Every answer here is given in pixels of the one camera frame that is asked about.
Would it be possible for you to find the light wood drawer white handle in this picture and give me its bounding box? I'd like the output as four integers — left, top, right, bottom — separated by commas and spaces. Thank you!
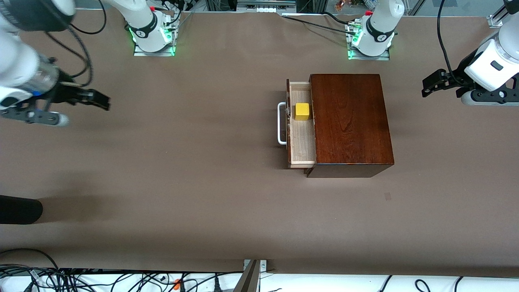
277, 79, 317, 168

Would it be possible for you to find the black looping floor cable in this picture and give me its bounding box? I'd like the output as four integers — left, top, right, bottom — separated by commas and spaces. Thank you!
0, 248, 61, 276

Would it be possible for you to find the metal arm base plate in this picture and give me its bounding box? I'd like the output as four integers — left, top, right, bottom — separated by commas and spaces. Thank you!
134, 12, 176, 57
347, 22, 391, 61

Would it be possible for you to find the dark brown wooden cabinet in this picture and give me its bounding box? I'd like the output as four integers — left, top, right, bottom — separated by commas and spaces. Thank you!
304, 74, 395, 178

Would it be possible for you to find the dark metal pole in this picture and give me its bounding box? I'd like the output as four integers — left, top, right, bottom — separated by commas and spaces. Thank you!
233, 260, 261, 292

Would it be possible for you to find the black ribbed cylinder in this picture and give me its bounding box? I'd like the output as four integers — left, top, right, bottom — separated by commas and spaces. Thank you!
0, 195, 44, 225

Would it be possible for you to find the white power strip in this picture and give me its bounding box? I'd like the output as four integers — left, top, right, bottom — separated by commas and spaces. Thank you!
237, 0, 296, 13

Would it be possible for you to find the thin black table cable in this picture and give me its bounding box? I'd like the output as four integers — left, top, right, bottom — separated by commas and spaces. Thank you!
282, 14, 357, 35

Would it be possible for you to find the small metal bracket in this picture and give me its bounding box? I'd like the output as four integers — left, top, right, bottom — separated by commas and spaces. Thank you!
243, 260, 268, 292

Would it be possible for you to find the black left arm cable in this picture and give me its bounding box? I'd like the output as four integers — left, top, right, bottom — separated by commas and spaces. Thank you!
437, 0, 465, 84

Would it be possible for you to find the aluminium frame profile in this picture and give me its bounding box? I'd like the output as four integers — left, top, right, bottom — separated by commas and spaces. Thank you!
488, 6, 506, 28

